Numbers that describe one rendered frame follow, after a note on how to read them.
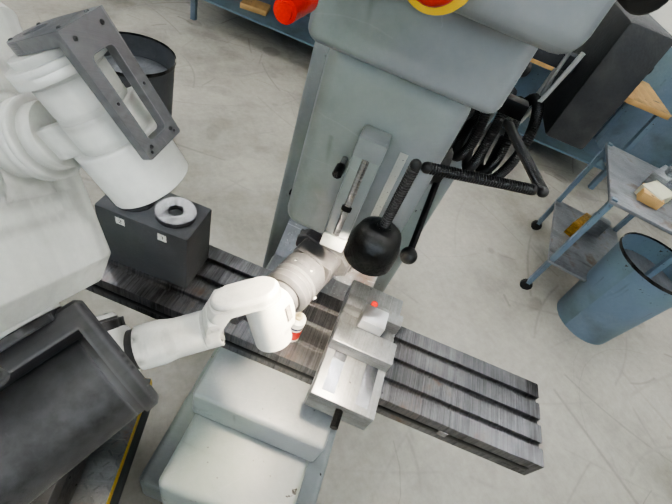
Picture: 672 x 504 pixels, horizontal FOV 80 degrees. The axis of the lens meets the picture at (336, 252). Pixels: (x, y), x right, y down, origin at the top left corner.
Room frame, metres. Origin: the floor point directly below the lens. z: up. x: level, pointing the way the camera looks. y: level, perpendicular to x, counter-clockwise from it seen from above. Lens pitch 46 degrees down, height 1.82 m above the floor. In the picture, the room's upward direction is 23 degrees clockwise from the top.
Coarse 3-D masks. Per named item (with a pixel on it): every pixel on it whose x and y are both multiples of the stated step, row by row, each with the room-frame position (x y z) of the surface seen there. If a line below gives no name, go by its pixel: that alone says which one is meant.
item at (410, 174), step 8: (416, 160) 0.40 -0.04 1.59; (408, 168) 0.40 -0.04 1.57; (416, 168) 0.40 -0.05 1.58; (408, 176) 0.40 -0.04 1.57; (400, 184) 0.40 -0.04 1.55; (408, 184) 0.40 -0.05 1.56; (400, 192) 0.40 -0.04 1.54; (392, 200) 0.40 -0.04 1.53; (400, 200) 0.40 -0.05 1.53; (392, 208) 0.40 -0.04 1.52; (384, 216) 0.40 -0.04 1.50; (392, 216) 0.40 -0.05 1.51; (384, 224) 0.40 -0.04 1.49
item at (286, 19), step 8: (280, 0) 0.33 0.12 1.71; (288, 0) 0.33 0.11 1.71; (296, 0) 0.34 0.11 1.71; (304, 0) 0.35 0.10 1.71; (312, 0) 0.37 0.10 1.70; (280, 8) 0.33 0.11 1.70; (288, 8) 0.33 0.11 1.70; (296, 8) 0.33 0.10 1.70; (304, 8) 0.35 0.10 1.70; (312, 8) 0.37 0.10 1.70; (280, 16) 0.33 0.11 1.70; (288, 16) 0.33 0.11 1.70; (296, 16) 0.33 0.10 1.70; (288, 24) 0.33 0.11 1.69
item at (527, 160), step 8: (504, 120) 0.61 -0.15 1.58; (512, 128) 0.59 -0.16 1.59; (512, 136) 0.57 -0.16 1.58; (520, 136) 0.58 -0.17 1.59; (512, 144) 0.57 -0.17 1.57; (520, 144) 0.55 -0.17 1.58; (520, 152) 0.54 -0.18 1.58; (528, 152) 0.53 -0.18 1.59; (520, 160) 0.53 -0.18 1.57; (528, 160) 0.52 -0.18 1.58; (528, 168) 0.50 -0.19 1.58; (536, 168) 0.50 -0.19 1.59; (528, 176) 0.50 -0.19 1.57; (536, 176) 0.48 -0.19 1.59; (536, 184) 0.47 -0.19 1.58; (544, 184) 0.47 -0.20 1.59; (544, 192) 0.46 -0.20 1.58
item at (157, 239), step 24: (120, 216) 0.54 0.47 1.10; (144, 216) 0.56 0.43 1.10; (168, 216) 0.58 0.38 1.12; (192, 216) 0.61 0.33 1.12; (120, 240) 0.54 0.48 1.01; (144, 240) 0.54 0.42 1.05; (168, 240) 0.54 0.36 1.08; (192, 240) 0.57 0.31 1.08; (144, 264) 0.54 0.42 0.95; (168, 264) 0.54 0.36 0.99; (192, 264) 0.57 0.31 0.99
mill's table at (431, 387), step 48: (96, 288) 0.48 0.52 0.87; (144, 288) 0.50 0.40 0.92; (192, 288) 0.56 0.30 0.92; (240, 336) 0.49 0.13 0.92; (384, 384) 0.52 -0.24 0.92; (432, 384) 0.57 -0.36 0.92; (480, 384) 0.63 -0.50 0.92; (528, 384) 0.70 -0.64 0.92; (432, 432) 0.48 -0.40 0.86; (480, 432) 0.50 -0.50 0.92; (528, 432) 0.55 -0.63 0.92
